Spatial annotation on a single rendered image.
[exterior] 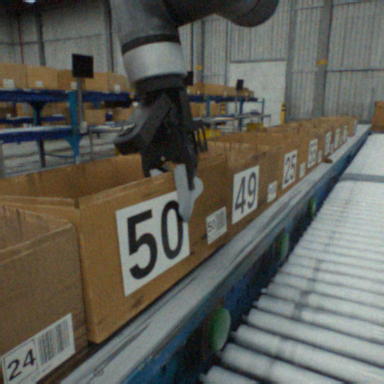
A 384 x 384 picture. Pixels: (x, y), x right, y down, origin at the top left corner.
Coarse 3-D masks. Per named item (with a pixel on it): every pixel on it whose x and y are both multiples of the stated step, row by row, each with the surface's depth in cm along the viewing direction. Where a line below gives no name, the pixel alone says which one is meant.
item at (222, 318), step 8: (216, 312) 56; (224, 312) 57; (216, 320) 55; (224, 320) 57; (216, 328) 55; (224, 328) 57; (208, 336) 54; (216, 336) 55; (224, 336) 58; (208, 344) 55; (216, 344) 55
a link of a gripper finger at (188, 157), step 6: (186, 144) 49; (186, 150) 50; (192, 150) 51; (180, 156) 50; (186, 156) 50; (192, 156) 50; (180, 162) 51; (186, 162) 50; (192, 162) 50; (186, 168) 50; (192, 168) 50; (186, 174) 51; (192, 174) 50; (192, 180) 50; (192, 186) 51
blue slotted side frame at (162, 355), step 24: (360, 144) 367; (336, 168) 179; (312, 192) 125; (288, 216) 96; (264, 240) 78; (288, 240) 114; (240, 264) 65; (264, 264) 91; (216, 288) 57; (240, 288) 77; (192, 312) 50; (240, 312) 79; (168, 336) 45; (192, 336) 58; (168, 360) 45; (192, 360) 59; (216, 360) 69
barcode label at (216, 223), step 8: (224, 208) 67; (216, 216) 64; (224, 216) 68; (208, 224) 62; (216, 224) 65; (224, 224) 68; (208, 232) 62; (216, 232) 65; (224, 232) 68; (208, 240) 62
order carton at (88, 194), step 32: (96, 160) 77; (128, 160) 81; (224, 160) 67; (0, 192) 58; (32, 192) 63; (64, 192) 70; (96, 192) 77; (128, 192) 43; (160, 192) 49; (224, 192) 68; (96, 224) 39; (192, 224) 57; (96, 256) 39; (192, 256) 58; (96, 288) 39; (160, 288) 50; (96, 320) 39
